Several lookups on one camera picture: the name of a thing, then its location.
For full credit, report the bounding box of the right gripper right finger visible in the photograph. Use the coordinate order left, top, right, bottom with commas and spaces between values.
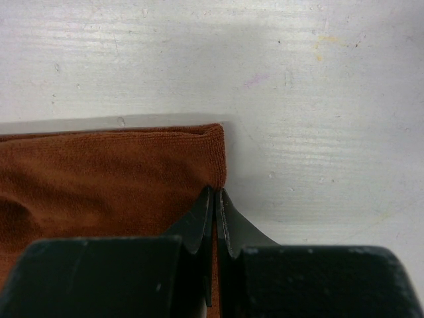
215, 191, 423, 317

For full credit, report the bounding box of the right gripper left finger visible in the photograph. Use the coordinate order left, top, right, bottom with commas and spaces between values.
1, 188, 213, 317

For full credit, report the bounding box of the brown orange towel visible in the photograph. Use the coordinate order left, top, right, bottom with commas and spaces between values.
0, 123, 227, 318

